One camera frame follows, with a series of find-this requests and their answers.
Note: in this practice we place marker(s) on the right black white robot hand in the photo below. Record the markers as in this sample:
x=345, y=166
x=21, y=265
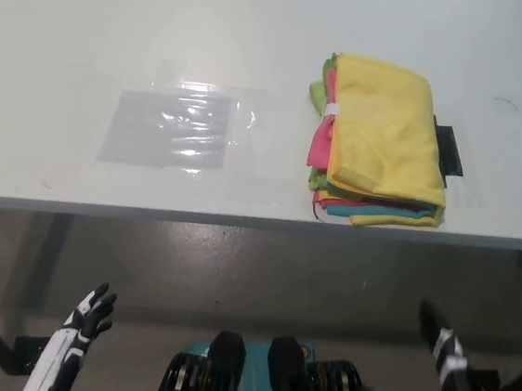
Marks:
x=448, y=360

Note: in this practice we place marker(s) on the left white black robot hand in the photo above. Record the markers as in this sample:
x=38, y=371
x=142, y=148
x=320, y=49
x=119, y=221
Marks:
x=68, y=348

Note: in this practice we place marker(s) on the teal microfibre cloth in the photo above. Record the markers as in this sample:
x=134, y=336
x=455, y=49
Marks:
x=340, y=210

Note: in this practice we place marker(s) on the stack of colourful cloths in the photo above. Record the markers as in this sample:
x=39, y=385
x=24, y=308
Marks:
x=385, y=124

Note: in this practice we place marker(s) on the black thread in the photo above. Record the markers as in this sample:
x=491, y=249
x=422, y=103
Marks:
x=508, y=103
x=316, y=213

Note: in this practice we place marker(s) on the black tape patch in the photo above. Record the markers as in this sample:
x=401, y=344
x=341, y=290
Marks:
x=450, y=152

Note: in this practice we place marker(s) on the clear plastic film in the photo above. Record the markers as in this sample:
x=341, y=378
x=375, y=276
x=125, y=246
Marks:
x=244, y=116

